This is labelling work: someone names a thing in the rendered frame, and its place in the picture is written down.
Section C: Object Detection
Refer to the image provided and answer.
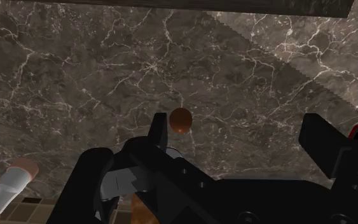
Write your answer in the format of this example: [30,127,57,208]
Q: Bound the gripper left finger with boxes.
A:
[125,112,229,224]

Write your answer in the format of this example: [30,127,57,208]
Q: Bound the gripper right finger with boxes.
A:
[298,113,358,224]

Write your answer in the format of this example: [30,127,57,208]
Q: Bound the brown egg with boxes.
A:
[169,107,193,135]

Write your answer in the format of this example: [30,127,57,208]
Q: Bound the orange brown mottled object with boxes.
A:
[130,193,160,224]

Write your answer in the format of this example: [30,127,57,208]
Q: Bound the black curved object grey inside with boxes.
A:
[46,146,155,224]

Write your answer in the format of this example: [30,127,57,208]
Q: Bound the grey rolling pin pink handles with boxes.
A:
[0,157,40,224]

